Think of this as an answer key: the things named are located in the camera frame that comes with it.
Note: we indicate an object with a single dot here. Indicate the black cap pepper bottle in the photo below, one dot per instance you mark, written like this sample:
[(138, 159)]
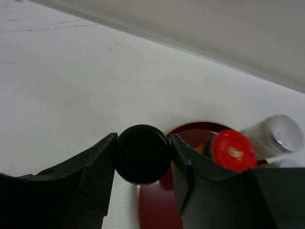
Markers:
[(143, 155)]

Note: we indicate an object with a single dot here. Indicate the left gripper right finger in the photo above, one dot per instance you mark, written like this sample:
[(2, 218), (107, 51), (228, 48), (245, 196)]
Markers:
[(209, 196)]

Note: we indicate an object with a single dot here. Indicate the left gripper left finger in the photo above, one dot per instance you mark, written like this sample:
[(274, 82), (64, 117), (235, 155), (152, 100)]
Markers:
[(74, 194)]

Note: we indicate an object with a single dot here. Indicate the red round tray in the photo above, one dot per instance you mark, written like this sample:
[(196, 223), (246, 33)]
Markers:
[(156, 202)]

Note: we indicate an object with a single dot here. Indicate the red cap sauce jar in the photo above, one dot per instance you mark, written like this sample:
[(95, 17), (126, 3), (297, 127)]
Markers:
[(231, 150)]

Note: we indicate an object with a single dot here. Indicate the white blue label bottle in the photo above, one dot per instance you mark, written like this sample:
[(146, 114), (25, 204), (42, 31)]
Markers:
[(275, 136)]

